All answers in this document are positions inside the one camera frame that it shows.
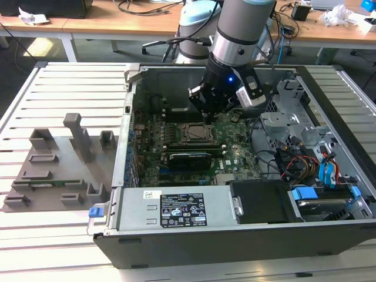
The blue case latch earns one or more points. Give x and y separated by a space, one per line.
96 213

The green motherboard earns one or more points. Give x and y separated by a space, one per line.
241 152

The long wooden desk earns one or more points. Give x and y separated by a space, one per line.
88 25

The small black box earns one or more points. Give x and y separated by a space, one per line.
300 12

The small blue disk clip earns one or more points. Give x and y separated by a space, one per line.
355 191

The black plastic shroud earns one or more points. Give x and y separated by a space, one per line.
261 202

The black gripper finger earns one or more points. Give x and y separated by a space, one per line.
196 97
224 108

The crumpled clear plastic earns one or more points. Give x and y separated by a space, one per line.
337 14

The silver chipset heatsink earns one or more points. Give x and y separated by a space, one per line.
225 178

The round coin battery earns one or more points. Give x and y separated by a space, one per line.
235 118

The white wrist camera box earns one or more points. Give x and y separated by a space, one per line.
249 98

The green RAM stick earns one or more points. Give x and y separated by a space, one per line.
44 184

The silver power supply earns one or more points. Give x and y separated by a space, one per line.
135 205

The office chair base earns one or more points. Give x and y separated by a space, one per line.
155 44

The large black box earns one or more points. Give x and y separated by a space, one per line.
58 7

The crumpled white paper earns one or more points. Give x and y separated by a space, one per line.
32 17

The grey parts rack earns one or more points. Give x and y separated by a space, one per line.
70 176

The silver hard disk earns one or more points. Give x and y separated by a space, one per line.
323 205

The large blue disk clip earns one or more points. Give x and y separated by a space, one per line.
304 194

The black graphics card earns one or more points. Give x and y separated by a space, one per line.
189 161

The white and blue carton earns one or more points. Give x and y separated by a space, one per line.
367 25

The black open PC case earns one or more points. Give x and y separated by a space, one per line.
205 246

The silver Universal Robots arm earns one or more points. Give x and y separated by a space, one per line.
241 26

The silver drive cage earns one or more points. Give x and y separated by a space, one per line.
279 117

